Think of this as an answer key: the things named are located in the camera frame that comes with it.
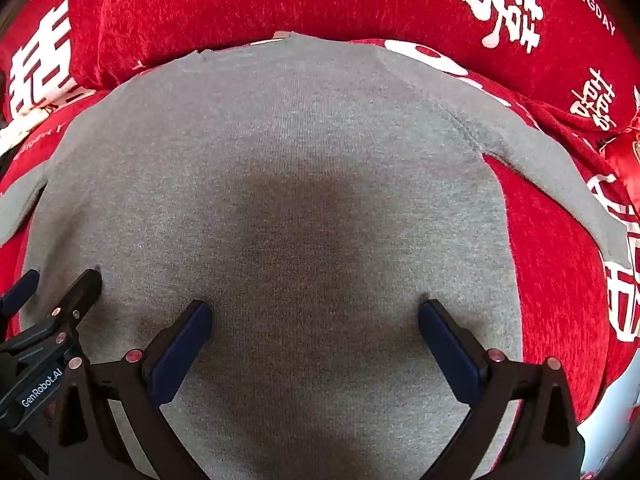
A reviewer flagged grey knit garment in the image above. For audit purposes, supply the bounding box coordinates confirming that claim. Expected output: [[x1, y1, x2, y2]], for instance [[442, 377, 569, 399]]
[[0, 30, 633, 480]]

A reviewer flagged red bed blanket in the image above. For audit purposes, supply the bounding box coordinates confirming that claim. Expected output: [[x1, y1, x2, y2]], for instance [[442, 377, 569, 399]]
[[0, 37, 640, 426]]

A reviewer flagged red satin embroidered cushion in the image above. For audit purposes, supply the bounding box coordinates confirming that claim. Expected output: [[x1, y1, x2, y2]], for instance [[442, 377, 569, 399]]
[[600, 113, 640, 208]]

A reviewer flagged large red pillow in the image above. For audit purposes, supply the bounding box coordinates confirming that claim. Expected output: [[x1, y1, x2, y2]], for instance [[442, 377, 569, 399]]
[[96, 0, 639, 132]]

